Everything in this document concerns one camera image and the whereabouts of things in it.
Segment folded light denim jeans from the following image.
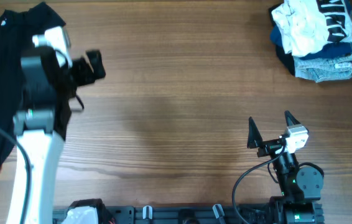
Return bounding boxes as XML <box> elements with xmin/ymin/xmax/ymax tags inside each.
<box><xmin>294</xmin><ymin>53</ymin><xmax>352</xmax><ymax>83</ymax></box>

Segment black garment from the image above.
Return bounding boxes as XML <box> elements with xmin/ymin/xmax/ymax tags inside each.
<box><xmin>0</xmin><ymin>2</ymin><xmax>66</xmax><ymax>168</ymax></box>

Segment white t-shirt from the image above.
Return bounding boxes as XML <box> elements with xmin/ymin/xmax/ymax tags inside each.
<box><xmin>271</xmin><ymin>0</ymin><xmax>352</xmax><ymax>57</ymax></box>

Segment blue folded shirt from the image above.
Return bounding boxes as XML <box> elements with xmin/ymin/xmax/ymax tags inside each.
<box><xmin>270</xmin><ymin>26</ymin><xmax>352</xmax><ymax>60</ymax></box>

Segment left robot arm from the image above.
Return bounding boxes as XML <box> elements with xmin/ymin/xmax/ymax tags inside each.
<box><xmin>6</xmin><ymin>46</ymin><xmax>106</xmax><ymax>223</ymax></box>

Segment dark folded garment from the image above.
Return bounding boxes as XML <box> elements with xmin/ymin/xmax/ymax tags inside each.
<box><xmin>268</xmin><ymin>3</ymin><xmax>295</xmax><ymax>77</ymax></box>

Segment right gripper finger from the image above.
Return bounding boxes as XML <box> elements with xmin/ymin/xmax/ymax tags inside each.
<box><xmin>247</xmin><ymin>117</ymin><xmax>263</xmax><ymax>149</ymax></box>
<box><xmin>284</xmin><ymin>110</ymin><xmax>301</xmax><ymax>126</ymax></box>

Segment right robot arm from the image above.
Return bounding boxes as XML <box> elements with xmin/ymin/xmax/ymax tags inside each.
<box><xmin>245</xmin><ymin>111</ymin><xmax>325</xmax><ymax>223</ymax></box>

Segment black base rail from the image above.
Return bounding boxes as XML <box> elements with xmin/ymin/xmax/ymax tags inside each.
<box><xmin>53</xmin><ymin>203</ymin><xmax>325</xmax><ymax>224</ymax></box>

